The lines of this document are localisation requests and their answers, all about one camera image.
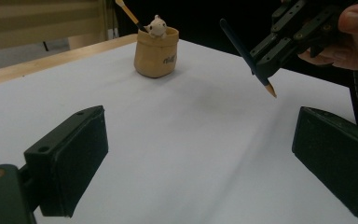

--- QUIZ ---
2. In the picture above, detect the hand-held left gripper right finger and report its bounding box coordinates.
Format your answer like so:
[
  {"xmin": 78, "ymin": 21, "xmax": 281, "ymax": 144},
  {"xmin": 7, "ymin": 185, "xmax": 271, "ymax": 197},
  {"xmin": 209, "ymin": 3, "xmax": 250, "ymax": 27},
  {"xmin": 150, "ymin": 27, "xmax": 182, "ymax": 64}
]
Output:
[{"xmin": 291, "ymin": 105, "xmax": 358, "ymax": 222}]

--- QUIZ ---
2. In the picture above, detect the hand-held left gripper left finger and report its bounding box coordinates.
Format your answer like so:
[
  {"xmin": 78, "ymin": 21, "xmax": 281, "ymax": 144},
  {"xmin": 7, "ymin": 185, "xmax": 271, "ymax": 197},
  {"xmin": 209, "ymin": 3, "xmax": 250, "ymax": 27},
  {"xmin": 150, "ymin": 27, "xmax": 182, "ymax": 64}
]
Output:
[{"xmin": 23, "ymin": 105, "xmax": 110, "ymax": 218}]

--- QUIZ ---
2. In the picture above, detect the dark blue pencil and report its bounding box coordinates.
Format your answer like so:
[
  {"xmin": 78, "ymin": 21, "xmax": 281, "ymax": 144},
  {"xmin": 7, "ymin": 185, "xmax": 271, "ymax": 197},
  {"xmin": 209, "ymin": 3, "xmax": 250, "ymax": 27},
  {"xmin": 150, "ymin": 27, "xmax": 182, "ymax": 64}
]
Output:
[{"xmin": 219, "ymin": 18, "xmax": 278, "ymax": 99}]

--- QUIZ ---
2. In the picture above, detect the tan pen holder with bear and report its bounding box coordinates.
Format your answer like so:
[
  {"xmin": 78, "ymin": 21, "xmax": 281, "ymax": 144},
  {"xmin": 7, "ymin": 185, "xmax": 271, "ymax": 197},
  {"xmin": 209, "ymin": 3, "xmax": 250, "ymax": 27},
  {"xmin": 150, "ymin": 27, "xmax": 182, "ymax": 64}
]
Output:
[{"xmin": 133, "ymin": 14, "xmax": 180, "ymax": 79}]

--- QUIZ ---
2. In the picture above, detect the paintbrush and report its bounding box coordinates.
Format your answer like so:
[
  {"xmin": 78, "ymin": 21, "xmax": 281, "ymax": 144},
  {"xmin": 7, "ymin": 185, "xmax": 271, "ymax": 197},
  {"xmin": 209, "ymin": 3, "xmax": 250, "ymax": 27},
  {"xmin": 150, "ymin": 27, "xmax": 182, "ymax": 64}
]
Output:
[{"xmin": 115, "ymin": 0, "xmax": 149, "ymax": 34}]

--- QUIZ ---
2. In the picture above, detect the white table sheet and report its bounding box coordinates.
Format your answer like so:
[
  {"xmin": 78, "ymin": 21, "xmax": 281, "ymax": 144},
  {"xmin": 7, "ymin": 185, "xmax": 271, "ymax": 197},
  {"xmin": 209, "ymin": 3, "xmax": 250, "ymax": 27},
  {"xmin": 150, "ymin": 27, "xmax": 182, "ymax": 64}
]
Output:
[{"xmin": 0, "ymin": 38, "xmax": 358, "ymax": 224}]

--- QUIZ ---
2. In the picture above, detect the light wooden shelf unit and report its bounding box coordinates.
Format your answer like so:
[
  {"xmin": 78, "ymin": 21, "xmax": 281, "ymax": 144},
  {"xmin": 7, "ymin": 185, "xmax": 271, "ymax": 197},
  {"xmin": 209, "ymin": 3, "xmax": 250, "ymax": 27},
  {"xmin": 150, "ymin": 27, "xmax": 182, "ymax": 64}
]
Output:
[{"xmin": 0, "ymin": 0, "xmax": 109, "ymax": 53}]

